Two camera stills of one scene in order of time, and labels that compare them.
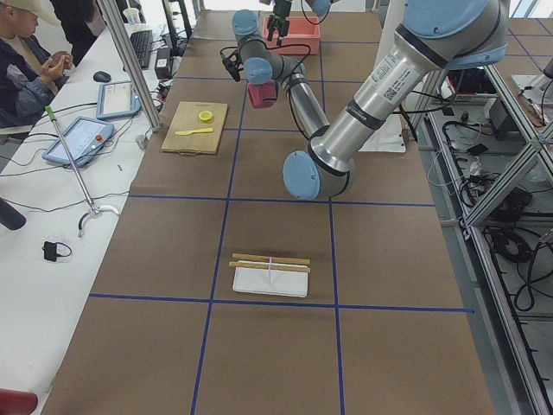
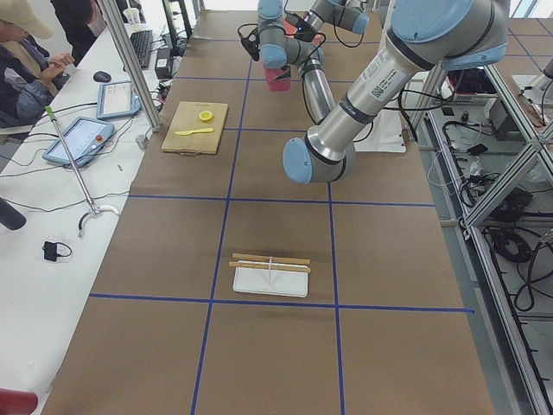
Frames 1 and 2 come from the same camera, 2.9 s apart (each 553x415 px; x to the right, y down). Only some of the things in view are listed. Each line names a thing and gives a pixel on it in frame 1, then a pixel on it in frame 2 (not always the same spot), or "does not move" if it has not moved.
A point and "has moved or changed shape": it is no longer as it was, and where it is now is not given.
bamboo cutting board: x=187 y=118 does not move
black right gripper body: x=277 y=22 to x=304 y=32
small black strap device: x=50 y=251 does not move
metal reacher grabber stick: x=95 y=209 does not move
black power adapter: x=162 y=64 does not move
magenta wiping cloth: x=262 y=95 has moved or changed shape
